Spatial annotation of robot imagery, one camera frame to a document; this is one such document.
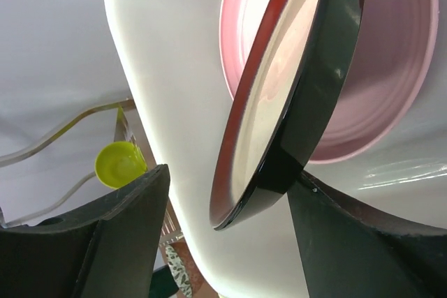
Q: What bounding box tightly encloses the lime green bowl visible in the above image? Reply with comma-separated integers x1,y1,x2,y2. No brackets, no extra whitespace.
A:
94,141,147,190

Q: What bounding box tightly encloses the red patterned white bowl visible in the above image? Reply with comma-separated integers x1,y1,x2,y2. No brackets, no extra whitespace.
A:
165,242,205,297

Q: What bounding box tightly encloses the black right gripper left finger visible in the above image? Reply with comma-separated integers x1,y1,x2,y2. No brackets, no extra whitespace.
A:
1,165,170,297

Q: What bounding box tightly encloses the red rimmed cream plate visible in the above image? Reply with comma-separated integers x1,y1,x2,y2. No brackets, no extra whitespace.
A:
210,0,362,230

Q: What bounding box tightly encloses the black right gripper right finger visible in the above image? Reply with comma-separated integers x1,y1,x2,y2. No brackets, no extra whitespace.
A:
287,172,446,297

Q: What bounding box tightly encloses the pink plate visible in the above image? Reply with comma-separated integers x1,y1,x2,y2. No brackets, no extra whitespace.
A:
219,0,439,164

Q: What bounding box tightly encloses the white plastic bin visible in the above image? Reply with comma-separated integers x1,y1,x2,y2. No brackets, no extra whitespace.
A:
104,0,446,297

